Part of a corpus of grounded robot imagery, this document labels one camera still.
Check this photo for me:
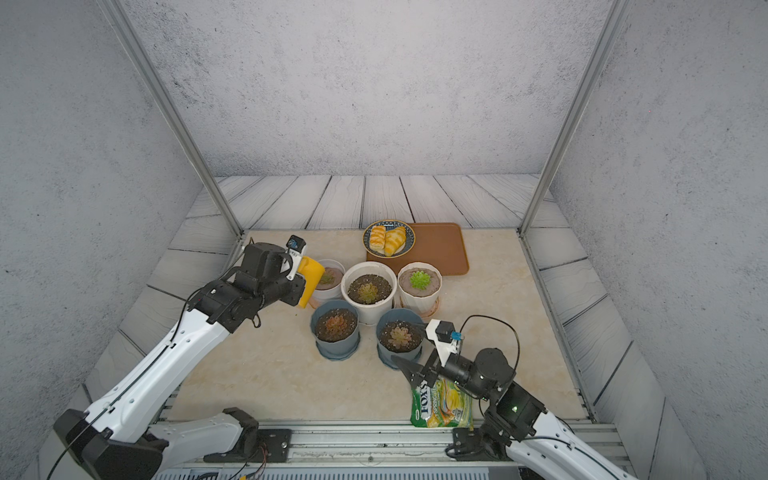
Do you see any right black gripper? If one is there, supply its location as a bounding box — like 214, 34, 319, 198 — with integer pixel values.
394, 323, 495, 405

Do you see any blue pot pink succulent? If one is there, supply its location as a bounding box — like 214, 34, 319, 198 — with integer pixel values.
375, 308, 426, 370

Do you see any yellow watering can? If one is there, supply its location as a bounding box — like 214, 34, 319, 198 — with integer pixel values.
297, 256, 325, 308

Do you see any white pot pink-green succulent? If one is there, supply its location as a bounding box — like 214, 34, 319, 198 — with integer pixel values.
309, 259, 345, 308

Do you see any blue pot red succulent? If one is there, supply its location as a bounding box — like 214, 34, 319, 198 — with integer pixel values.
310, 300, 361, 361

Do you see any white pot bright green succulent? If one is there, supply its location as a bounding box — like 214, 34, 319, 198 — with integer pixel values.
398, 262, 443, 315

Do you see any large white pot dark soil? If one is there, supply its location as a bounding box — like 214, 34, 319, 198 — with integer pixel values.
341, 261, 397, 326

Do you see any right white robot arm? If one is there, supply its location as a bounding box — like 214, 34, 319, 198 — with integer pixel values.
393, 348, 633, 479

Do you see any green Fox's candy bag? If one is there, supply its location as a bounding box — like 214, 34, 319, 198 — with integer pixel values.
410, 379, 473, 428

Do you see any beige saucer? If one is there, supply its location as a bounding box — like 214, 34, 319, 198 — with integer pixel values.
418, 300, 440, 319

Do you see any left striped bread roll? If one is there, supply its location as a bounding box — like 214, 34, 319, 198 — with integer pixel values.
368, 225, 387, 255

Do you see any striped bread roll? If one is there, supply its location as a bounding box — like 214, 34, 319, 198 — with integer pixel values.
384, 226, 407, 257
368, 225, 387, 255

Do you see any brown wooden tray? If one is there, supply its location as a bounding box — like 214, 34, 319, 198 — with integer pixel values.
366, 222, 470, 276

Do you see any right striped bread roll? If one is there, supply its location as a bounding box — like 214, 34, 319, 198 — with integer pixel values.
384, 226, 407, 257

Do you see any blue patterned plate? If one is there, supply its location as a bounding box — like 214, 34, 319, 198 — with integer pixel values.
362, 219, 416, 259

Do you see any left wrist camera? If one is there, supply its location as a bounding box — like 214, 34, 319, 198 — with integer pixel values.
286, 235, 307, 281

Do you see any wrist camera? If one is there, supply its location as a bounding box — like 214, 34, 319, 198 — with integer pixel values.
425, 319, 463, 367
286, 235, 307, 281

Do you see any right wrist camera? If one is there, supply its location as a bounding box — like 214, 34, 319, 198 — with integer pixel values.
425, 319, 463, 367

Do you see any front aluminium rail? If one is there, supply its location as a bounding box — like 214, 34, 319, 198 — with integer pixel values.
157, 419, 625, 480

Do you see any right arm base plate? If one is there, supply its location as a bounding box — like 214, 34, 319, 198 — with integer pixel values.
444, 427, 509, 462

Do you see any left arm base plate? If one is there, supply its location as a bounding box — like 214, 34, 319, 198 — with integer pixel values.
203, 427, 293, 464

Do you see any left aluminium frame post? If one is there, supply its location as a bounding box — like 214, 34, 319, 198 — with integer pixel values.
98, 0, 244, 239

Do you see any aluminium frame post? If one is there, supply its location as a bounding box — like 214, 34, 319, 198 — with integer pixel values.
518, 0, 631, 238
98, 0, 244, 239

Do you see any right aluminium frame post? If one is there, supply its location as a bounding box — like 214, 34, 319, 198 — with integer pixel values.
518, 0, 631, 238

